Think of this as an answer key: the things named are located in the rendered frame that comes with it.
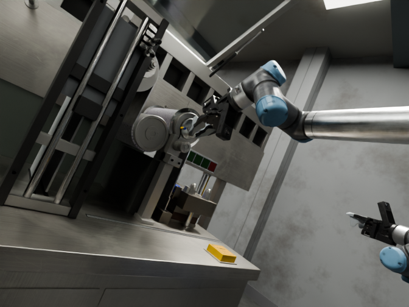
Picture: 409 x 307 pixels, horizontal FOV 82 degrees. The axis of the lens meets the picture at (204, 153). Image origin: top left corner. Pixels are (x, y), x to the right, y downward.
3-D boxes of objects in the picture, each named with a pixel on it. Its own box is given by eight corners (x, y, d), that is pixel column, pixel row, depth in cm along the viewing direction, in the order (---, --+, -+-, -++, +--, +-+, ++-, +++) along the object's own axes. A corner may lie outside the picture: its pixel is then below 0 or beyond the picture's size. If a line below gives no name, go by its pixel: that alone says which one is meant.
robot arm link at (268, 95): (304, 122, 61) (293, 95, 68) (276, 100, 55) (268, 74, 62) (279, 138, 66) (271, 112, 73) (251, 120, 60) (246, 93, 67)
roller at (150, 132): (128, 142, 74) (145, 108, 75) (105, 132, 94) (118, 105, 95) (159, 156, 82) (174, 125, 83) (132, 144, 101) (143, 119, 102)
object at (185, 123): (198, 118, 87) (198, 138, 89) (195, 117, 88) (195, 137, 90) (181, 119, 82) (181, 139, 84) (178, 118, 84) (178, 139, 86)
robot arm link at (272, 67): (276, 69, 61) (270, 52, 67) (242, 94, 67) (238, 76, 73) (291, 88, 66) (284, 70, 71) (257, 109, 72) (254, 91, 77)
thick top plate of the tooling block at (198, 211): (182, 209, 88) (188, 194, 88) (139, 179, 118) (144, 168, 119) (210, 217, 98) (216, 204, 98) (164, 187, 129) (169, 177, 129)
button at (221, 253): (220, 262, 71) (223, 254, 71) (206, 250, 76) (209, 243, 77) (234, 264, 75) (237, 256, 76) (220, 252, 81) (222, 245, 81)
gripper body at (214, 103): (215, 114, 86) (241, 95, 80) (217, 132, 82) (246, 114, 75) (199, 103, 82) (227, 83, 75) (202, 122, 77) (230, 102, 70)
